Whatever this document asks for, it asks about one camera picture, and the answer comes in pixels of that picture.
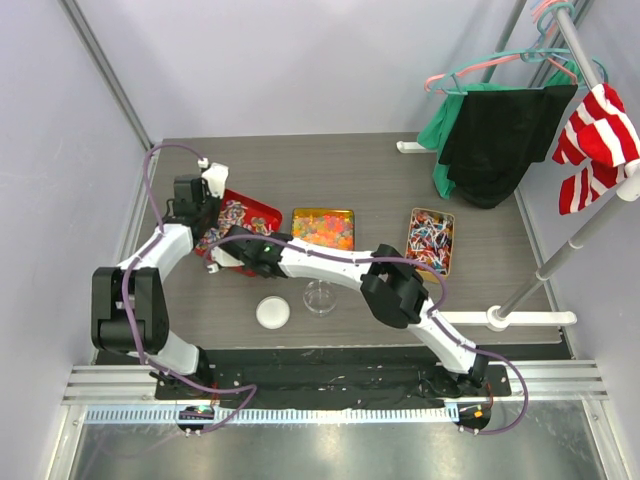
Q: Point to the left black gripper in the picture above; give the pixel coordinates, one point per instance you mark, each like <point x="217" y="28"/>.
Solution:
<point x="217" y="201"/>

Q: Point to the red candy tin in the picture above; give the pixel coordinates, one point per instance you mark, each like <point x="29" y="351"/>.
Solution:
<point x="238" y="210"/>

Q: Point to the gold gummy tin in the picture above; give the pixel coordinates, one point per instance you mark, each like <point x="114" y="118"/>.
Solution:
<point x="332" y="228"/>

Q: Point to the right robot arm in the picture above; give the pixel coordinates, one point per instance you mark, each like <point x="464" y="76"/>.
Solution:
<point x="391" y="285"/>

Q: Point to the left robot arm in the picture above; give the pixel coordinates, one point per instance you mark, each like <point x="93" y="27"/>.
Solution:
<point x="129" y="315"/>

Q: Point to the white round lid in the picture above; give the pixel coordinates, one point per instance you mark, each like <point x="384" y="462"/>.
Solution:
<point x="272" y="312"/>

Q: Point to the clear round jar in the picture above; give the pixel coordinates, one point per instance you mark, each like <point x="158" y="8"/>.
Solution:
<point x="320" y="297"/>

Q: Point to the small gold lollipop tin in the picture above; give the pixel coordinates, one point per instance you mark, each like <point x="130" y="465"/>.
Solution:
<point x="430" y="239"/>

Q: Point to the green hanging garment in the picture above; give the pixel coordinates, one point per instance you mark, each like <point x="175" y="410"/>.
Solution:
<point x="440" y="125"/>

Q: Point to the white clothes rack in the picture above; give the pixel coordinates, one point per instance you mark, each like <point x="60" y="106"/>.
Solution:
<point x="497" y="317"/>

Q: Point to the teal clothes hanger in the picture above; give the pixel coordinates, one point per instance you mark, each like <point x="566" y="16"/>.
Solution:
<point x="447" y="83"/>

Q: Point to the black hanging cloth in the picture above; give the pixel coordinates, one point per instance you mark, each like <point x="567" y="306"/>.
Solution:
<point x="505" y="140"/>

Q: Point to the red white striped sock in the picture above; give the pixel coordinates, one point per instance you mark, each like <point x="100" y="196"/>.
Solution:
<point x="601" y="139"/>

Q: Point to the pink clothes hanger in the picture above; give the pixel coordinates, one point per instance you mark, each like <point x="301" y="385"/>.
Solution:
<point x="539" y="12"/>

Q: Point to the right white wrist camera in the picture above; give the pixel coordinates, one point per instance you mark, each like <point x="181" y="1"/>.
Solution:
<point x="217" y="259"/>

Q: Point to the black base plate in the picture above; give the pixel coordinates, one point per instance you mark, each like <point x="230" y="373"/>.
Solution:
<point x="384" y="377"/>

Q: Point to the aluminium frame rail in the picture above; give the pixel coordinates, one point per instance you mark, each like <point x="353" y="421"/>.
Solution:
<point x="124" y="394"/>

